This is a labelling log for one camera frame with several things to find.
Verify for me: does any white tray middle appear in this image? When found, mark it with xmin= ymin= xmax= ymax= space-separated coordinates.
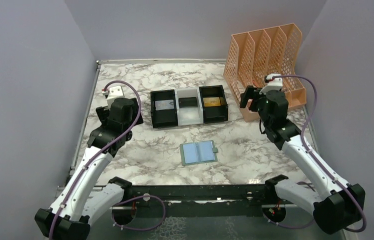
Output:
xmin=175 ymin=87 xmax=204 ymax=126

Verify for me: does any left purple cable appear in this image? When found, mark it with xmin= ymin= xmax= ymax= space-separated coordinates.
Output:
xmin=48 ymin=80 xmax=167 ymax=240

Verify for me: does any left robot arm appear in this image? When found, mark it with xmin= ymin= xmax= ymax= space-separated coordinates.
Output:
xmin=35 ymin=97 xmax=143 ymax=240

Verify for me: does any gold card in tray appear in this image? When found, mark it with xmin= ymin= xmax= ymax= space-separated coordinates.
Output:
xmin=203 ymin=97 xmax=223 ymax=108

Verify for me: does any orange file organizer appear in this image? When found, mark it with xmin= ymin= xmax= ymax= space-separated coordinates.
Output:
xmin=223 ymin=23 xmax=306 ymax=111

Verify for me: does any black tray left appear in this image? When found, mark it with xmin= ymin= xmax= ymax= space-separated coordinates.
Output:
xmin=150 ymin=89 xmax=178 ymax=129

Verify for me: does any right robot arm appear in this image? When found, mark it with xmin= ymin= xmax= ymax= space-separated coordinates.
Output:
xmin=239 ymin=85 xmax=367 ymax=235

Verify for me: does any black mounting rail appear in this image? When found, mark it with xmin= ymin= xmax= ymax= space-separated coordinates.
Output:
xmin=114 ymin=177 xmax=289 ymax=217

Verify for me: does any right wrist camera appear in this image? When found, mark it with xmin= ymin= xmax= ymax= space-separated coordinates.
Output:
xmin=259 ymin=73 xmax=283 ymax=95

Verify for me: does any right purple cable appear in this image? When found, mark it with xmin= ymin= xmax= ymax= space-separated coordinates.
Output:
xmin=264 ymin=74 xmax=367 ymax=233

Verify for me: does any black tray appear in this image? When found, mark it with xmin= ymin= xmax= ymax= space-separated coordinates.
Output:
xmin=150 ymin=89 xmax=178 ymax=129
xmin=199 ymin=85 xmax=228 ymax=124

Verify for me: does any purple cable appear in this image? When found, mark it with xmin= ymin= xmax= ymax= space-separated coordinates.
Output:
xmin=48 ymin=80 xmax=167 ymax=240
xmin=264 ymin=74 xmax=367 ymax=233

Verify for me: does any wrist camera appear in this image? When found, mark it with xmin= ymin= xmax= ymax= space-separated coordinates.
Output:
xmin=259 ymin=73 xmax=283 ymax=95
xmin=102 ymin=85 xmax=125 ymax=108

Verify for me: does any green card holder wallet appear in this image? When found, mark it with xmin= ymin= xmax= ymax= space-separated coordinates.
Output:
xmin=180 ymin=140 xmax=218 ymax=166

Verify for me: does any black tray right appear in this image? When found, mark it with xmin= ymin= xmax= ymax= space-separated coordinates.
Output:
xmin=199 ymin=85 xmax=228 ymax=124

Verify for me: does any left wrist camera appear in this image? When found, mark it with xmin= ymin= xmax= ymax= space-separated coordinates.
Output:
xmin=102 ymin=85 xmax=125 ymax=108

